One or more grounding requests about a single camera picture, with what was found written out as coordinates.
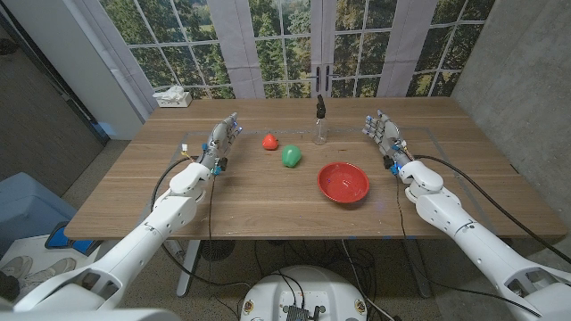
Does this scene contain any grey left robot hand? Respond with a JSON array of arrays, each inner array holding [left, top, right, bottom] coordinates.
[[199, 111, 244, 176]]

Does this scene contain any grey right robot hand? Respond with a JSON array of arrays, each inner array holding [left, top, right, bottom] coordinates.
[[361, 109, 414, 176]]

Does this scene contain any clear spray bottle black head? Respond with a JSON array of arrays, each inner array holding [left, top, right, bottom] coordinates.
[[312, 94, 330, 146]]

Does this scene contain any red bowl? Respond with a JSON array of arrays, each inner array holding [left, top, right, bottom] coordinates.
[[317, 161, 371, 205]]

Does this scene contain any white tissue box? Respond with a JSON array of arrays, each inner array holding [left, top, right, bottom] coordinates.
[[152, 86, 194, 109]]

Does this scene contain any green toy bell pepper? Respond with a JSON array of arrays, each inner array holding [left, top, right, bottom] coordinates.
[[281, 144, 303, 169]]

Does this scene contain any printed window backdrop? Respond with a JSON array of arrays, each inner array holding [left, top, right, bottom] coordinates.
[[73, 0, 496, 121]]

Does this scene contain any black round floor fan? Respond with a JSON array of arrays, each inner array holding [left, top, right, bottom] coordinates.
[[199, 239, 236, 262]]

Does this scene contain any white table leg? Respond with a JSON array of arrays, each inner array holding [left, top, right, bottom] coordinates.
[[176, 239, 202, 299]]

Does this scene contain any grey table leg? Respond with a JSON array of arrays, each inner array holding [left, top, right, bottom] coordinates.
[[403, 238, 433, 299]]

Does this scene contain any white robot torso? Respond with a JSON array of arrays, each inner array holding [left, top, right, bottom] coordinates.
[[239, 265, 369, 321]]

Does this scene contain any blue plastic bin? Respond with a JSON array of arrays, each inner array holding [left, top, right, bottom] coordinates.
[[0, 172, 78, 258]]

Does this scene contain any white floor board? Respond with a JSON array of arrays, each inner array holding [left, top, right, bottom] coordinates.
[[0, 235, 112, 309]]

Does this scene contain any grey sneaker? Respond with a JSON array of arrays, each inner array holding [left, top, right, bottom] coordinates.
[[0, 255, 33, 280], [12, 257, 78, 286]]

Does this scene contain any person's dark trouser leg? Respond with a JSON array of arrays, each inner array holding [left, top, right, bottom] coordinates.
[[0, 270, 21, 302]]

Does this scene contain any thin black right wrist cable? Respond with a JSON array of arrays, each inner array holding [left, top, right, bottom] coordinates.
[[394, 173, 543, 318]]

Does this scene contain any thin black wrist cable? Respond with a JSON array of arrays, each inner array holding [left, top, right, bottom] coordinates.
[[206, 175, 214, 268], [394, 173, 543, 318]]

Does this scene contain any thin black left wrist cable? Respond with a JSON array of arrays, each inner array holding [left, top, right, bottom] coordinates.
[[206, 175, 214, 268]]

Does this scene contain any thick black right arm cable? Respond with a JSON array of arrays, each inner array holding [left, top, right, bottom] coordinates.
[[412, 153, 571, 265]]

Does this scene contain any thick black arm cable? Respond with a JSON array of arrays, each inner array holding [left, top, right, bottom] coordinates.
[[412, 153, 571, 265], [150, 155, 253, 289]]

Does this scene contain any white floor cable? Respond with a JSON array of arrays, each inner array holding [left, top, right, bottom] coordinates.
[[341, 239, 396, 321]]

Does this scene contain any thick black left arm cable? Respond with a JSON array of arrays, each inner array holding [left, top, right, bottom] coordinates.
[[150, 155, 253, 289]]

